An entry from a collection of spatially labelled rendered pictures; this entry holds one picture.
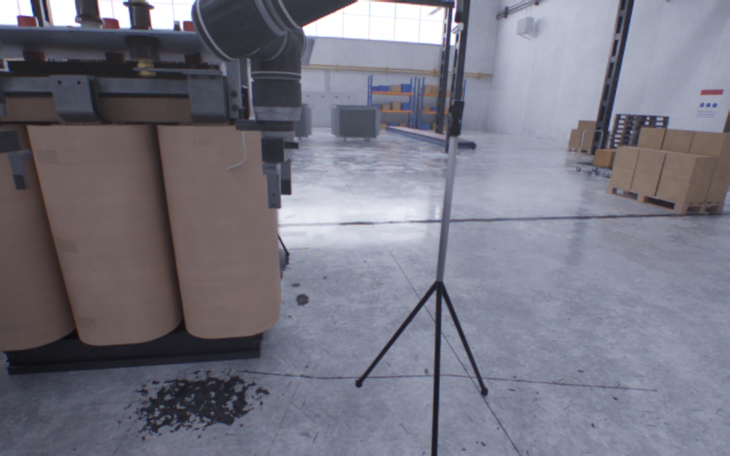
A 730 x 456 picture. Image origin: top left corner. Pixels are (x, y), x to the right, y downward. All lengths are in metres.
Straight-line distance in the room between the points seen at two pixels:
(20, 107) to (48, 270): 0.62
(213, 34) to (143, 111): 0.95
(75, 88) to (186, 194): 0.50
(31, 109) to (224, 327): 1.08
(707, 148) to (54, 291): 6.70
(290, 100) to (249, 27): 0.20
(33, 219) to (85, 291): 0.33
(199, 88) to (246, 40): 0.78
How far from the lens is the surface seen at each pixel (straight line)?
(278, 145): 0.81
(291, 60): 0.83
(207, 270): 1.56
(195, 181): 1.46
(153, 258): 1.66
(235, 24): 0.69
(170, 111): 1.59
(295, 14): 0.66
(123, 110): 1.65
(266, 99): 0.82
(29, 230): 1.83
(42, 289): 1.90
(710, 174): 6.39
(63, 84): 1.62
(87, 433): 1.80
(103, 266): 1.68
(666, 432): 1.96
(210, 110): 1.45
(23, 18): 2.16
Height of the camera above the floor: 1.15
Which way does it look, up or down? 18 degrees down
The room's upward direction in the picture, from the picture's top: 2 degrees clockwise
